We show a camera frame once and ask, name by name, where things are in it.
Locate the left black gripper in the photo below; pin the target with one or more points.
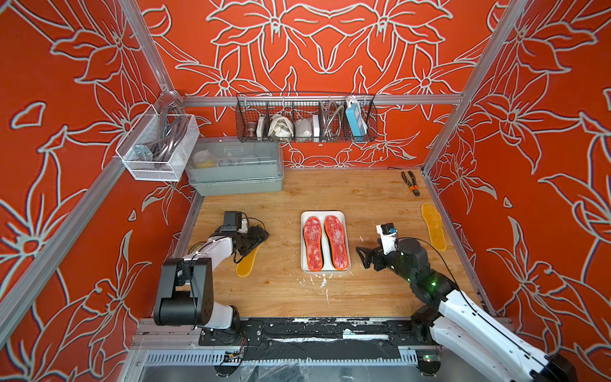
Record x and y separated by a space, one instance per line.
257 237

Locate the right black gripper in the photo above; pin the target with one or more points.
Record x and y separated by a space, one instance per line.
379 255

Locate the yellow insole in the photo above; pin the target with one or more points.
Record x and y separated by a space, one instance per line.
245 265
433 221

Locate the red insole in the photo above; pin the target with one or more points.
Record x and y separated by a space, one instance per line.
312 235
337 242

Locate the white plastic storage tray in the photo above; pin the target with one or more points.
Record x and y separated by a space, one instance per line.
328 267

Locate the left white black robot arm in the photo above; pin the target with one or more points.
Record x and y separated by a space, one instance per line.
185 294

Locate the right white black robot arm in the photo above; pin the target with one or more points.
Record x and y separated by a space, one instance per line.
450 318

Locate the grey green lidded storage box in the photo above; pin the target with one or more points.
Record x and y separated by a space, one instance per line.
226 166

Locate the brown tape roll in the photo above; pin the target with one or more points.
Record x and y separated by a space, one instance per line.
193 248

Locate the orange black pliers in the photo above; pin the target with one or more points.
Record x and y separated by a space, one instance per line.
410 180

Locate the blue white power strip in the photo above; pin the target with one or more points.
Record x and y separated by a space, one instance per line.
354 116

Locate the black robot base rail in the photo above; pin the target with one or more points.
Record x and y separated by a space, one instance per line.
326 339

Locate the black wire wall basket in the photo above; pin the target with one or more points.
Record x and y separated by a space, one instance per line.
309 117

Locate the clear plastic wall bin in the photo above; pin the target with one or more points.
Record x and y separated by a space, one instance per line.
159 147

